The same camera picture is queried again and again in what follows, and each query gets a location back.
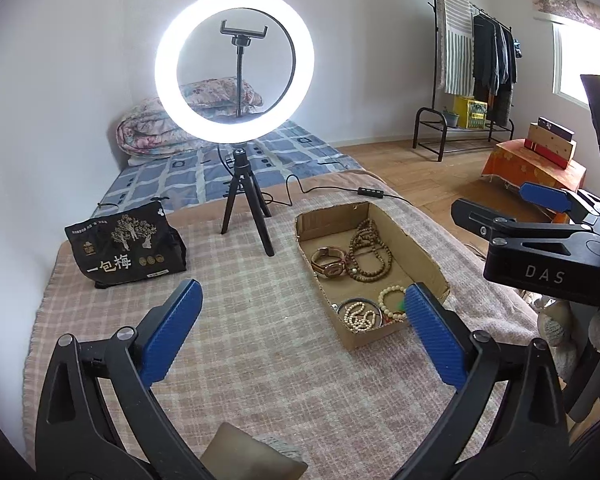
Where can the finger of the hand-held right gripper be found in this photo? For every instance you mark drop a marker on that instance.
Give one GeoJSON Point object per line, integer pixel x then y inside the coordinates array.
{"type": "Point", "coordinates": [490, 222]}
{"type": "Point", "coordinates": [545, 195]}

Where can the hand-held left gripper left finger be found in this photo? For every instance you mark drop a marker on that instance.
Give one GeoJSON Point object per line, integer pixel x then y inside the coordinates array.
{"type": "Point", "coordinates": [172, 332]}

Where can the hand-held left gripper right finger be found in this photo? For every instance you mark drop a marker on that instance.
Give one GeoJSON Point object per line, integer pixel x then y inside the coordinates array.
{"type": "Point", "coordinates": [437, 337]}

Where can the cardboard box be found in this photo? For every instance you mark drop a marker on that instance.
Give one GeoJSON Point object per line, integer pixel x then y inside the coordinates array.
{"type": "Point", "coordinates": [420, 265]}

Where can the thin blue bangle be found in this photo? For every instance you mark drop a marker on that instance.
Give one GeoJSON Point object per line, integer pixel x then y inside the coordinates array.
{"type": "Point", "coordinates": [350, 302]}

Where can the rose gold wristwatch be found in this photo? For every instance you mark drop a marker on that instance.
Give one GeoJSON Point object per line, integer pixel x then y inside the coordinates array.
{"type": "Point", "coordinates": [330, 267]}

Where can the orange-covered side table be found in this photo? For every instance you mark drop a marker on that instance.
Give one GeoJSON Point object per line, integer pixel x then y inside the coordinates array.
{"type": "Point", "coordinates": [520, 170]}

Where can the red box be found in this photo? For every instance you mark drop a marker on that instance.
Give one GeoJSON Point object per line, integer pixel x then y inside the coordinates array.
{"type": "Point", "coordinates": [545, 156]}

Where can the tan box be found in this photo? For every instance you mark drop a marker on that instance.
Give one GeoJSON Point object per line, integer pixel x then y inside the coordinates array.
{"type": "Point", "coordinates": [550, 141]}

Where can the dark box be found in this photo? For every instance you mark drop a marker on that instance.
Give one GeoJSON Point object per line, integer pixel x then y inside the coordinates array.
{"type": "Point", "coordinates": [555, 127]}

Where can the pink plaid blanket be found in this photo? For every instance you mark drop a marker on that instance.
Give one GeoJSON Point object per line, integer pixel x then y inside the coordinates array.
{"type": "Point", "coordinates": [260, 340]}

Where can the black snack bag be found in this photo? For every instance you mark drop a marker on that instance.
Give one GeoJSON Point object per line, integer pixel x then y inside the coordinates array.
{"type": "Point", "coordinates": [120, 250]}

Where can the small potted plant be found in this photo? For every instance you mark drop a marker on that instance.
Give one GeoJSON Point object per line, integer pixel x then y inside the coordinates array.
{"type": "Point", "coordinates": [451, 119]}

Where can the yellow crate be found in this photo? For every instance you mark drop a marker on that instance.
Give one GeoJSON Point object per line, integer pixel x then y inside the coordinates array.
{"type": "Point", "coordinates": [470, 112]}

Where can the window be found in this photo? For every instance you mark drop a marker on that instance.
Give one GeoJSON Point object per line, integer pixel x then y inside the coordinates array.
{"type": "Point", "coordinates": [575, 65]}

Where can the tan cushion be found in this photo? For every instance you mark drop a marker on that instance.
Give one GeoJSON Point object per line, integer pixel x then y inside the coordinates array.
{"type": "Point", "coordinates": [245, 455]}

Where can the dark hanging clothes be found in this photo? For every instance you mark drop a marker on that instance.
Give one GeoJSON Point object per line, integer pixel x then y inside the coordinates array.
{"type": "Point", "coordinates": [495, 60]}

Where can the blue checked bedsheet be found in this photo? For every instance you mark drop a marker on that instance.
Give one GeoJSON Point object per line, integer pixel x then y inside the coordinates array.
{"type": "Point", "coordinates": [190, 175]}

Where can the black tripod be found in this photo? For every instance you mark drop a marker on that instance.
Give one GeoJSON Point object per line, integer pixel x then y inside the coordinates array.
{"type": "Point", "coordinates": [242, 185]}

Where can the black clothes rack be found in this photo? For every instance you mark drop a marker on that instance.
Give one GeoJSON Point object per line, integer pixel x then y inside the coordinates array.
{"type": "Point", "coordinates": [432, 60]}

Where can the striped towel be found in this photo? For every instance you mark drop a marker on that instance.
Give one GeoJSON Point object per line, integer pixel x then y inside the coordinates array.
{"type": "Point", "coordinates": [455, 40]}

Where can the floral curtain valance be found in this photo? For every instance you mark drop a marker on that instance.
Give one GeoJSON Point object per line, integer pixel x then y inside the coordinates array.
{"type": "Point", "coordinates": [575, 7]}

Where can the folded floral quilt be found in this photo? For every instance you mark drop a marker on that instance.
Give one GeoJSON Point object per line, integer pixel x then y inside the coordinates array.
{"type": "Point", "coordinates": [145, 130]}

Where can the black phone holder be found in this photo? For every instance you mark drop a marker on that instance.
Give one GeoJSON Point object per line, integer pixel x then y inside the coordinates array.
{"type": "Point", "coordinates": [243, 35]}

